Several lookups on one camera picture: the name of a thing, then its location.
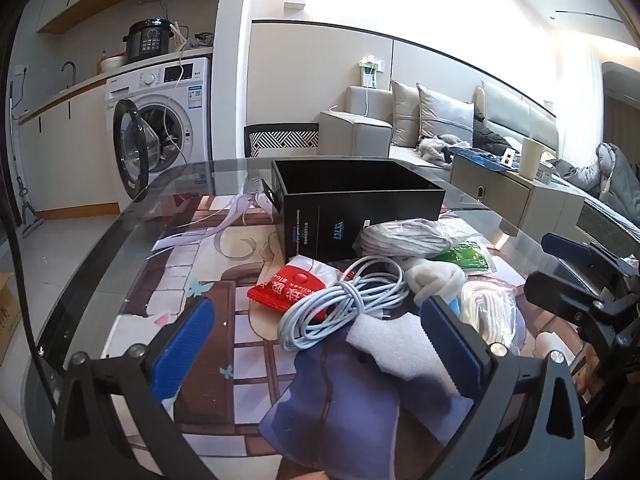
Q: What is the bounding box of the wall socket with charger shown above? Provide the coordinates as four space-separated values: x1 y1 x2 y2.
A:
357 57 385 88

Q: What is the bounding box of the black pressure cooker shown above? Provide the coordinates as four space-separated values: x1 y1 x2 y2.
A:
122 18 176 64

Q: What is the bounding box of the beige sofa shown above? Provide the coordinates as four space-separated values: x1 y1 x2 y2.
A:
319 85 481 181

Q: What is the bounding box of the white plush toy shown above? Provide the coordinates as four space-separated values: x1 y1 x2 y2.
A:
402 257 468 311

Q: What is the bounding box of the black patterned chair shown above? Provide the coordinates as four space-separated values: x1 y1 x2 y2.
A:
244 123 321 161

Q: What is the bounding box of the tissue box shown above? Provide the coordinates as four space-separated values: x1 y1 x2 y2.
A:
537 160 568 184

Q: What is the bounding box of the white kitchen base cabinet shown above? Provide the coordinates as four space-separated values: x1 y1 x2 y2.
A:
17 72 121 213

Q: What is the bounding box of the red and white packet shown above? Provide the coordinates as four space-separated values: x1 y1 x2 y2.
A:
246 255 341 321

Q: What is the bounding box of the grey duvet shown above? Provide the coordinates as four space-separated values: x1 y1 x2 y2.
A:
550 141 640 216

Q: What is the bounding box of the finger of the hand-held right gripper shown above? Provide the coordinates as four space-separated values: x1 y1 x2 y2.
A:
542 232 623 273
523 270 621 326

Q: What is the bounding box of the beige pillow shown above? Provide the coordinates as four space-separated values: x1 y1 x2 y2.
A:
391 80 423 150

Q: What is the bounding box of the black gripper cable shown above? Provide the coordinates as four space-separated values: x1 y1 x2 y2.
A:
0 150 58 411

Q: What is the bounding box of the white washing machine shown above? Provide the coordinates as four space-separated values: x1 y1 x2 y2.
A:
104 57 213 206

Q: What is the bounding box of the bagged grey cord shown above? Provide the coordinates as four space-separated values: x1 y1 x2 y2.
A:
352 219 468 261

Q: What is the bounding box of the blue plastic bag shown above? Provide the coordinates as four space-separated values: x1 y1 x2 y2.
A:
452 146 516 173

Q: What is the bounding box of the green packet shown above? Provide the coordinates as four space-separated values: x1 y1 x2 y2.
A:
430 241 493 275

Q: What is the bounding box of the grey furry cloth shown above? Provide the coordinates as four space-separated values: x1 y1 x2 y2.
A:
417 134 473 166

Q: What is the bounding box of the thin white cable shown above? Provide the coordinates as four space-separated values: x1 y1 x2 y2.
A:
160 22 193 166

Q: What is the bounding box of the black jacket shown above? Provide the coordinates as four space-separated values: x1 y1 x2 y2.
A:
472 105 526 153

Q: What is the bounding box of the white charging cable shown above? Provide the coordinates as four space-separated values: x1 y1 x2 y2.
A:
327 85 372 118

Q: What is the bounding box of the black cardboard box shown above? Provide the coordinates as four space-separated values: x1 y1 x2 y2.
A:
257 158 447 264

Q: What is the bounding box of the bagged white rope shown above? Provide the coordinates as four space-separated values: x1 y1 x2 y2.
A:
460 280 521 348

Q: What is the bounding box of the beige side cabinet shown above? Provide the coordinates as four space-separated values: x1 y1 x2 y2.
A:
450 152 586 256

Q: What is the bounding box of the grey pillow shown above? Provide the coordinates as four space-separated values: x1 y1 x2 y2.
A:
416 83 475 143

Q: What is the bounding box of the white foam piece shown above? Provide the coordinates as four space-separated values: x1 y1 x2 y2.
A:
345 316 473 401

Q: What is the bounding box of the printed table mat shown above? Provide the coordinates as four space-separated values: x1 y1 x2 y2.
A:
100 192 591 480

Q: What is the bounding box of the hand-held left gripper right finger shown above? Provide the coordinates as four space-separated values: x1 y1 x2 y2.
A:
420 296 586 480

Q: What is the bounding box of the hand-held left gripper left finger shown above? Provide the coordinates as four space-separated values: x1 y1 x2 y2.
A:
52 296 217 480

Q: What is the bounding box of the pale green headboard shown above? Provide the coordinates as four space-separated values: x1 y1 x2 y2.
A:
475 80 560 158

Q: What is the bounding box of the white cup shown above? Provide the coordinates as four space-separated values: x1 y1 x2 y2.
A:
518 137 545 181

